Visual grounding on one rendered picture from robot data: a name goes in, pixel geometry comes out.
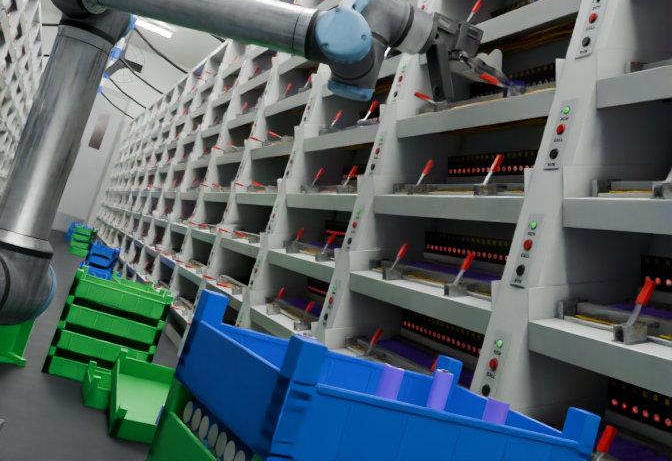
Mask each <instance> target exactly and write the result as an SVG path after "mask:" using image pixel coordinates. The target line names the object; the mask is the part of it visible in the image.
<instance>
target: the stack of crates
mask: <svg viewBox="0 0 672 461"><path fill-rule="evenodd" d="M88 269H89V267H88V266H85V265H83V266H82V269H77V270H76V273H75V276H74V279H73V282H72V285H71V287H70V290H69V293H68V296H67V299H66V302H65V305H64V307H63V310H62V313H61V316H60V319H59V322H58V325H57V328H56V330H55V333H54V336H53V339H52V342H51V345H50V348H49V350H48V353H47V356H46V359H45V362H44V365H43V367H42V370H41V372H44V373H47V374H51V375H55V376H59V377H63V378H67V379H71V380H75V381H79V382H83V379H84V376H85V373H86V370H87V367H88V364H89V361H90V360H91V361H95V362H97V364H96V367H95V370H97V371H101V372H105V373H110V374H111V371H112V369H113V366H114V364H115V361H116V359H117V356H118V354H119V351H120V349H121V348H125V349H128V354H127V356H126V357H128V358H132V359H136V360H140V361H144V362H148V363H152V361H153V358H154V355H155V352H156V349H157V346H158V343H159V340H160V337H161V334H162V331H163V328H164V325H165V322H166V319H167V316H168V313H169V310H170V307H171V304H172V301H173V298H174V297H173V296H171V294H172V291H170V290H166V292H165V295H164V296H161V295H157V294H154V293H150V292H147V291H143V290H140V289H137V288H133V287H130V286H126V285H123V284H119V283H116V282H113V281H109V280H106V279H102V278H99V277H95V276H92V275H89V274H87V272H88ZM100 303H101V304H100ZM153 318H154V319H153Z"/></svg>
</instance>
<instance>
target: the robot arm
mask: <svg viewBox="0 0 672 461"><path fill-rule="evenodd" d="M51 2H52V3H53V4H54V5H55V7H56V8H58V9H59V10H60V11H61V12H62V16H61V19H60V22H59V25H58V27H57V29H58V32H57V35H56V38H55V40H54V43H53V46H52V49H51V52H50V55H49V57H48V60H47V63H46V66H45V69H44V72H43V75H42V77H41V80H40V83H39V86H38V89H37V92H36V95H35V97H34V100H33V103H32V106H31V109H30V112H29V115H28V117H27V120H26V123H25V126H24V129H23V132H22V135H21V137H20V140H19V143H18V146H17V149H16V152H15V154H14V157H13V160H12V163H11V166H10V169H9V172H8V174H7V177H6V180H5V183H4V186H3V189H2V192H1V194H0V325H3V326H10V325H16V324H20V323H24V322H28V321H31V320H33V319H35V318H37V317H38V316H40V315H41V314H42V313H43V312H44V311H45V310H46V309H47V308H48V306H49V305H50V303H51V302H52V298H53V296H54V295H55V291H56V276H55V273H54V270H53V268H52V267H51V265H50V262H51V259H52V256H53V253H54V251H53V249H52V247H51V245H50V243H49V241H48V236H49V233H50V230H51V227H52V225H53V222H54V219H55V216H56V213H57V210H58V207H59V204H60V201H61V198H62V195H63V192H64V189H65V186H66V183H67V180H68V177H69V174H70V172H71V169H72V166H73V163H74V160H75V157H76V154H77V151H78V148H79V145H80V142H81V139H82V136H83V133H84V130H85V127H86V124H87V121H88V119H89V116H90V113H91V110H92V107H93V104H94V101H95V98H96V95H97V92H98V89H99V86H100V83H101V80H102V77H103V74H104V71H105V69H106V66H107V63H108V60H109V57H110V54H111V51H113V49H114V46H115V43H117V42H119V41H121V39H122V38H125V37H126V36H127V34H128V33H129V32H130V30H131V28H132V25H133V20H134V15H136V16H139V17H143V18H147V19H151V20H155V21H159V22H163V23H167V24H171V25H175V26H179V27H183V28H187V29H191V30H195V31H199V32H203V33H207V34H211V35H215V36H219V37H223V38H227V39H231V40H235V41H239V42H243V43H247V44H251V45H255V46H259V47H263V48H267V49H271V50H275V51H279V52H283V53H287V54H291V55H295V56H299V57H303V58H304V59H306V60H310V61H313V62H317V63H321V64H325V65H328V66H329V68H330V70H331V74H330V77H329V78H328V80H327V81H328V84H327V88H328V90H329V91H331V92H332V93H334V94H336V95H339V96H341V97H344V98H348V99H351V100H356V101H368V100H370V99H371V97H372V94H373V92H374V91H375V85H376V82H377V78H378V75H379V72H380V68H381V65H382V62H383V59H384V55H385V52H386V48H387V45H388V46H390V47H392V48H395V49H397V50H400V51H402V52H404V53H406V54H408V55H415V54H416V53H418V54H420V55H422V54H424V53H426V58H427V64H428V71H429V77H430V83H431V89H432V95H433V101H434V102H442V101H446V100H450V99H453V98H454V92H453V86H452V80H451V73H450V71H451V72H453V73H455V74H457V75H459V76H462V77H465V78H468V79H472V80H476V81H479V82H483V83H488V84H491V83H489V82H487V81H485V80H483V79H480V76H481V74H486V75H488V76H490V77H493V78H495V79H497V80H499V81H498V82H500V83H502V82H508V80H509V79H508V77H507V76H506V75H505V74H503V73H502V71H501V68H502V53H501V51H500V50H498V49H494V50H493V51H492V52H491V53H490V54H489V55H487V54H485V53H480V54H478V55H477V56H476V57H475V54H476V51H477V50H478V48H479V44H480V42H481V41H482V37H483V34H484V31H483V30H481V29H479V28H477V27H475V26H473V25H471V24H469V23H467V22H465V21H462V22H460V23H459V22H456V21H454V20H452V19H450V18H448V17H446V16H444V15H442V14H440V13H438V12H436V11H434V12H433V13H432V14H430V13H428V12H426V11H424V10H422V9H420V8H418V7H416V6H414V5H411V4H409V3H407V2H405V1H402V0H346V1H345V2H344V4H343V7H337V8H333V9H331V10H329V11H325V10H320V9H310V8H306V7H302V6H297V5H293V4H289V3H285V2H281V1H276V0H51ZM468 26H470V27H472V28H474V29H476V30H478V32H477V31H475V30H473V29H471V28H470V27H468Z"/></svg>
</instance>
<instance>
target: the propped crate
mask: <svg viewBox="0 0 672 461"><path fill-rule="evenodd" d="M127 354H128V349H125V348H121V349H120V351H119V354H118V356H117V359H116V361H115V364H114V366H113V369H112V371H111V394H110V419H109V436H112V437H117V438H122V439H127V440H132V441H137V442H142V443H147V444H151V443H152V440H153V437H154V434H155V431H156V428H157V425H156V424H155V421H156V419H157V417H158V414H159V412H160V409H161V407H162V405H163V404H164V403H165V401H166V398H167V395H168V392H169V389H170V386H171V383H172V380H173V378H174V373H175V370H176V369H173V368H169V367H165V366H161V365H157V364H152V363H148V362H144V361H140V360H136V359H132V358H128V357H126V356H127Z"/></svg>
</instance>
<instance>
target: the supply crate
mask: <svg viewBox="0 0 672 461"><path fill-rule="evenodd" d="M228 301H229V298H228V297H227V296H225V295H223V294H220V293H217V292H213V291H209V290H206V289H203V290H202V293H201V296H200V299H199V302H198V305H197V308H196V311H195V314H194V317H193V319H192V322H191V325H190V328H189V331H188V334H187V337H186V340H185V343H184V346H183V349H182V352H181V355H180V358H179V361H178V364H177V367H176V370H175V373H174V377H175V378H176V379H177V380H178V381H179V382H180V383H181V384H182V385H184V386H185V387H186V388H187V389H188V390H189V391H190V392H191V393H192V394H193V395H194V396H195V397H196V398H197V399H198V400H199V401H201V402H202V403H203V404H204V405H205V406H206V407H207V408H208V409H209V410H210V411H211V412H212V413H213V414H214V415H215V416H216V417H217V418H219V419H220V420H221V421H222V422H223V423H224V424H225V425H226V426H227V427H228V428H229V429H230V430H231V431H232V432H233V433H234V434H236V435H237V436H238V437H239V438H240V439H241V440H242V441H243V442H244V443H245V444H246V445H247V446H248V447H249V448H250V449H251V450H253V451H254V452H255V453H256V454H257V455H258V456H259V457H260V458H261V459H262V460H263V461H590V458H591V454H592V450H593V446H594V442H595V439H596V435H597V431H598V427H599V424H600V420H601V417H599V416H598V415H595V414H593V413H590V412H588V411H585V410H582V409H578V408H574V407H569V409H568V413H567V417H566V420H565V424H564V428H563V431H562V432H561V431H559V430H557V429H554V428H552V427H550V426H548V425H545V424H543V423H541V422H539V421H536V420H534V419H532V418H530V417H527V416H525V415H523V414H521V413H518V412H516V411H514V410H512V409H509V411H508V414H507V418H506V421H505V425H502V424H498V423H493V422H489V421H485V420H482V417H483V414H484V410H485V407H486V403H487V400H488V399H487V398H485V397H482V396H480V395H478V394H476V393H473V392H471V391H469V390H467V389H464V388H462V387H460V386H458V385H457V382H458V379H459V375H460V372H461V369H462V365H463V363H462V362H461V361H459V360H456V359H454V358H451V357H447V356H444V355H439V357H438V360H437V364H436V367H435V370H434V374H433V377H432V376H428V375H424V374H420V373H416V372H412V371H409V370H405V369H404V370H405V372H404V375H403V379H402V382H401V385H400V389H399V392H398V395H397V399H396V400H391V399H387V398H383V397H378V396H375V393H376V390H377V387H378V384H379V380H380V377H381V374H382V370H383V367H384V364H381V363H377V362H373V361H369V360H365V359H361V358H358V357H354V356H350V355H346V354H342V353H338V352H334V351H330V350H328V347H327V346H326V345H324V344H322V343H320V342H318V341H316V340H313V339H310V338H306V337H302V336H298V335H292V336H291V338H290V340H287V339H283V338H279V337H275V336H271V335H267V334H263V333H260V332H256V331H252V330H248V329H244V328H240V327H236V326H232V325H228V324H224V323H221V322H222V319H223V316H224V313H225V310H226V307H227V304H228ZM437 369H438V370H441V369H445V370H448V371H450V373H451V374H453V375H454V377H453V381H452V384H451V387H450V391H449V394H448V398H447V401H446V405H445V408H444V411H440V410H436V409H431V408H427V407H426V404H427V400H428V397H429V394H430V390H431V387H432V383H433V380H434V377H435V373H436V370H437Z"/></svg>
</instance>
